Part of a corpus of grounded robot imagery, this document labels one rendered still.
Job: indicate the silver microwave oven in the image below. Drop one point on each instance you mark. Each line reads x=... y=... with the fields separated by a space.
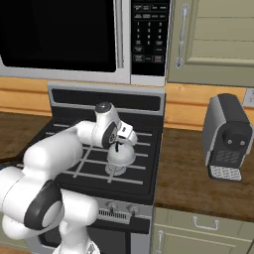
x=150 y=39

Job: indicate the white wall socket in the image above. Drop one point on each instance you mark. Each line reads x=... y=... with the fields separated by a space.
x=249 y=98

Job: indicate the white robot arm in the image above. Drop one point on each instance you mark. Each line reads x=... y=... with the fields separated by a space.
x=49 y=155

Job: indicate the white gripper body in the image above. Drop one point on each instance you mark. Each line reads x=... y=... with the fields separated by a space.
x=129 y=137

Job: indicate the beige drawer front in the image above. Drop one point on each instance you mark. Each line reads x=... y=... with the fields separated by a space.
x=178 y=221

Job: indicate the beige base cupboard door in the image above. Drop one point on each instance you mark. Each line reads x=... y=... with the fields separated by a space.
x=198 y=244

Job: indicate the grey and black coffee machine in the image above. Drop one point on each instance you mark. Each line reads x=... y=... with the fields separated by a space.
x=228 y=132

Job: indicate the black microwave door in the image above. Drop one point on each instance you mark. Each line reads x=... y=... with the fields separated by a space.
x=59 y=33

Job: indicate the black oven door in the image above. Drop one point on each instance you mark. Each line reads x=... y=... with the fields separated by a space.
x=119 y=240

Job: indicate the beige wall cupboard door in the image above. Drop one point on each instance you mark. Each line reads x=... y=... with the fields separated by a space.
x=221 y=43

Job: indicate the silver stove knob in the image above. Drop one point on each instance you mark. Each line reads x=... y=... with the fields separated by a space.
x=133 y=209
x=112 y=207

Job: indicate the black and silver stove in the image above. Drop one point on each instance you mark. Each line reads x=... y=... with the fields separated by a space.
x=142 y=158

